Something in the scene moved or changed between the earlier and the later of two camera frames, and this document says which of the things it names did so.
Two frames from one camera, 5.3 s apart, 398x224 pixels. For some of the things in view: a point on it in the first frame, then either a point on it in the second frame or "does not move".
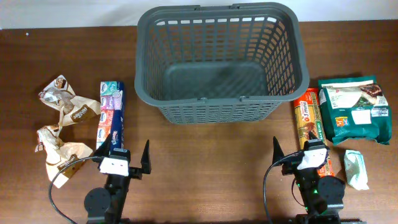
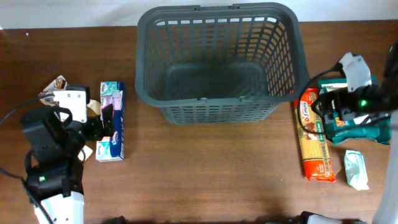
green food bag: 356,107 does not move
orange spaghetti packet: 309,116 does not move
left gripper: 137,173 to 96,130
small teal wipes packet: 356,169 does not move
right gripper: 290,163 to 344,104
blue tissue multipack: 111,117 does not move
